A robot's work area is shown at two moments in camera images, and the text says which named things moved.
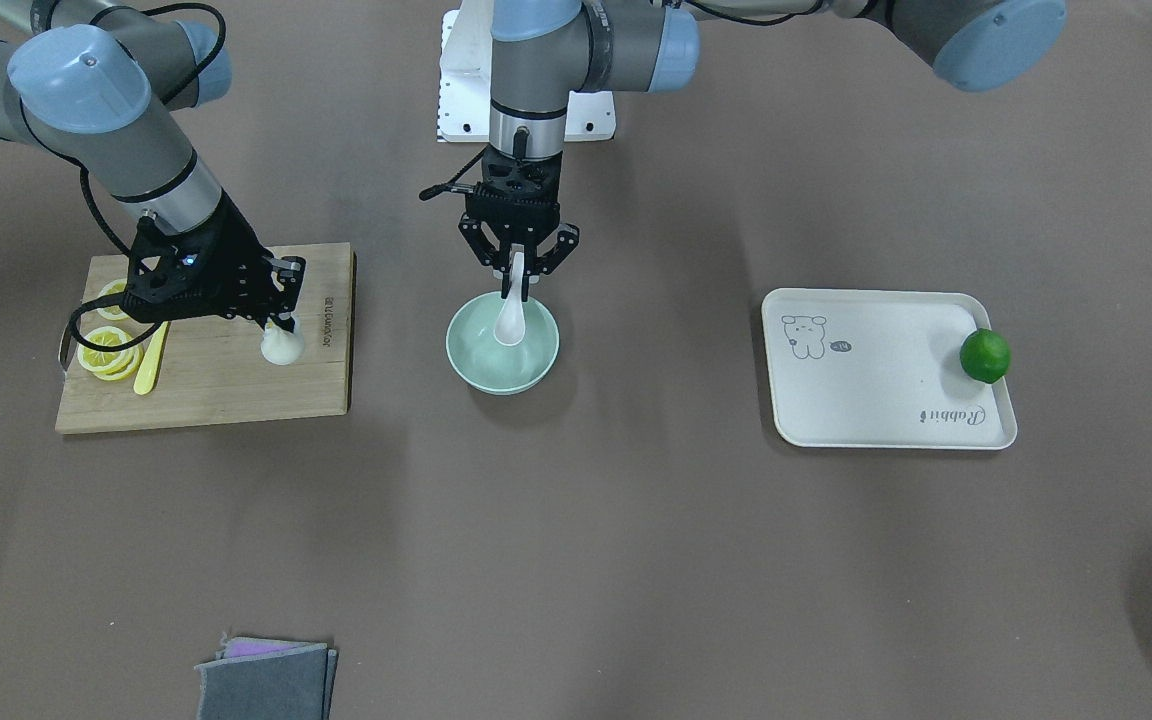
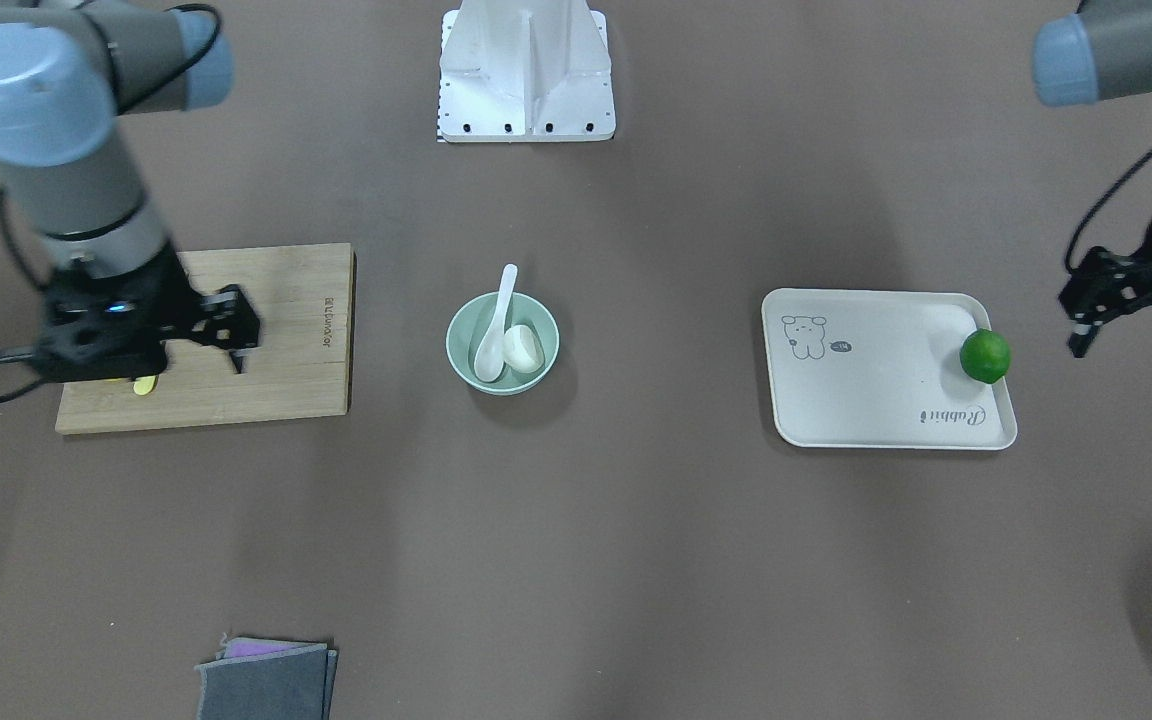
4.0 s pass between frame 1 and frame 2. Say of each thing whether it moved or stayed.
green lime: stayed
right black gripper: moved
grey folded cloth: stayed
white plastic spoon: moved
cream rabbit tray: stayed
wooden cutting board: stayed
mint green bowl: stayed
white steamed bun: moved
